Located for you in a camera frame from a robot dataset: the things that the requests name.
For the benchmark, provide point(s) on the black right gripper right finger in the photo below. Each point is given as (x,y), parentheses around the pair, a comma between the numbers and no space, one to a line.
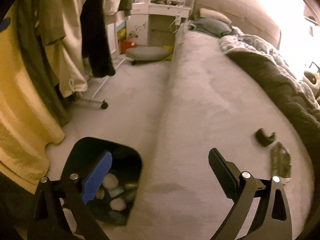
(228,175)

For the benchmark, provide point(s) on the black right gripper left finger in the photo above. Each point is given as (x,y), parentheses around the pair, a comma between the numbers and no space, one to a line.
(95,177)

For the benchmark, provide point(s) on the black curved plastic piece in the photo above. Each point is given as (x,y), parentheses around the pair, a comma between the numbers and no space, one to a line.
(263,139)

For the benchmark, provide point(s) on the black trash bin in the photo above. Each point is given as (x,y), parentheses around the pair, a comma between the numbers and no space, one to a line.
(126,166)

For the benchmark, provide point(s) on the grey bed with mattress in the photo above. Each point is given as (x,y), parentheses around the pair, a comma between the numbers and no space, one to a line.
(210,102)

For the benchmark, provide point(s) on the rolling clothes rack base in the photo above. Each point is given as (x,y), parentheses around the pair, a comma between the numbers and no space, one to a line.
(78,97)

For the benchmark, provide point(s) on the yellow hanging garment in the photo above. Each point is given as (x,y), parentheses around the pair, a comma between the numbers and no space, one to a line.
(27,127)

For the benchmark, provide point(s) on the grey fluffy blanket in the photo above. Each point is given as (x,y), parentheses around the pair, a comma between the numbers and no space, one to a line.
(286,93)

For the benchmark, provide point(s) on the hanging cream garment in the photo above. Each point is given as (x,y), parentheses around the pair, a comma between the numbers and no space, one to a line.
(61,36)

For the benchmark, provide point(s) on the patterned grey white duvet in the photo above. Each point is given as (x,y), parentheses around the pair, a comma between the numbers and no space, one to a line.
(238,41)

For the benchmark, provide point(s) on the grey cushioned stool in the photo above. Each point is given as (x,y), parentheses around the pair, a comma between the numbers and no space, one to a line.
(138,54)

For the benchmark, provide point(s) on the red box on floor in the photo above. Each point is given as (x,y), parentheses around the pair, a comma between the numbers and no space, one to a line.
(125,45)

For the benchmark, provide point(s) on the grey blue pillow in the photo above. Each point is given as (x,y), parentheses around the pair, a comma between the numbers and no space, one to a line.
(212,27)

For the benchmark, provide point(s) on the hanging black garment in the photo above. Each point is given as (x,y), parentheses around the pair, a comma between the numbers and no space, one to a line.
(95,45)

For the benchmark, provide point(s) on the cream pillow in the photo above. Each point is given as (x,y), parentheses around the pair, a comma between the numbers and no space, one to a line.
(206,13)

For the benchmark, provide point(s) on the white dressing table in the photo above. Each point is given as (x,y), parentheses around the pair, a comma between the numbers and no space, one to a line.
(155,22)

